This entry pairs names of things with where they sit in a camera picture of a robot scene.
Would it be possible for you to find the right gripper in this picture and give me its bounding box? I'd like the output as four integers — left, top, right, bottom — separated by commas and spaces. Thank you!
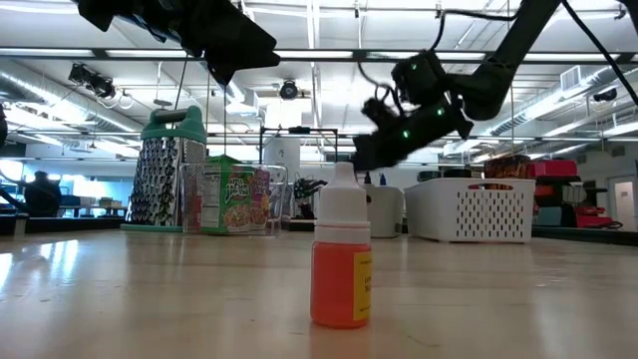
351, 101, 476, 174

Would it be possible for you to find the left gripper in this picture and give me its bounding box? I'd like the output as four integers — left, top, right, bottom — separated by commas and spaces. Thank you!
73, 0, 281, 87

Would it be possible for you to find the magenta Raisin Bran cereal box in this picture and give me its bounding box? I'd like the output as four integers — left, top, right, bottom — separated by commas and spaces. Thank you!
251, 168, 273, 230

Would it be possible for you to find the patterned smoked paprika tin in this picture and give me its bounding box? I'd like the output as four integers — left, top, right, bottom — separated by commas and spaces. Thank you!
483, 154, 531, 190

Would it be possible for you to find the green Apple Jacks cereal box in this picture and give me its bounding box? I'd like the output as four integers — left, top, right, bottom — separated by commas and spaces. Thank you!
198, 154, 256, 235

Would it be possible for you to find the teal handled metal cheese grater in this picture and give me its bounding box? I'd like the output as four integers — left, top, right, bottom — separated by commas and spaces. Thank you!
120, 105, 208, 233

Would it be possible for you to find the white round bin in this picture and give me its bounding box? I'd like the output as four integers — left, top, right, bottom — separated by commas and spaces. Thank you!
362, 184, 405, 238

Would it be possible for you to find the white cylindrical tank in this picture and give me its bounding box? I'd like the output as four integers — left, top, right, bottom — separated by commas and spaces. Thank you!
263, 137, 302, 181

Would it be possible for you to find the white perforated plastic basket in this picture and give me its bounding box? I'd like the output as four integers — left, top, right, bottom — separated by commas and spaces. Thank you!
404, 178, 537, 244

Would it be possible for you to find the orange dropper bottle yellow label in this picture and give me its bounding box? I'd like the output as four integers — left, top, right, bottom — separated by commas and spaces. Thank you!
309, 161, 373, 329

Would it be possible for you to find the red toolbox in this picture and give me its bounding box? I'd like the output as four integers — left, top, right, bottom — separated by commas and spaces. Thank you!
526, 159, 579, 180

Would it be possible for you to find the orange red device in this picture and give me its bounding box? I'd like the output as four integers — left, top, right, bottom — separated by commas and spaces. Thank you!
573, 204, 615, 229

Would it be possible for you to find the person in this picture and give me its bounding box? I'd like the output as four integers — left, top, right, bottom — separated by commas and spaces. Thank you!
23, 170, 64, 218

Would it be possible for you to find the white door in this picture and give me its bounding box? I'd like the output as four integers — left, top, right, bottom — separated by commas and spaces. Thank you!
607, 175, 637, 231

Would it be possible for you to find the round black ceiling camera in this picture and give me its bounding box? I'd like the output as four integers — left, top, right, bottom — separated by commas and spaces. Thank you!
278, 78, 299, 100

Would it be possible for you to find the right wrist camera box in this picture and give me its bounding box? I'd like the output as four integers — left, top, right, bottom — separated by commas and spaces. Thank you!
391, 49, 448, 106

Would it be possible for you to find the black horizontal frame bar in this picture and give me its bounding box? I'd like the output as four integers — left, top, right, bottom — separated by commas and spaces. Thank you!
0, 47, 638, 64

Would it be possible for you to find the black ceiling camera cluster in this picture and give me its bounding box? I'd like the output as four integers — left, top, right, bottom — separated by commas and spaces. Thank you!
67, 62, 117, 100

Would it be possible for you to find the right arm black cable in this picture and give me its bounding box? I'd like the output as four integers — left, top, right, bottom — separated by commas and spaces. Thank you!
433, 7, 519, 51

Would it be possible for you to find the thin black cable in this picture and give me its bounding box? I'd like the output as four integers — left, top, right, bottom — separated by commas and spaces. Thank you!
562, 0, 638, 109

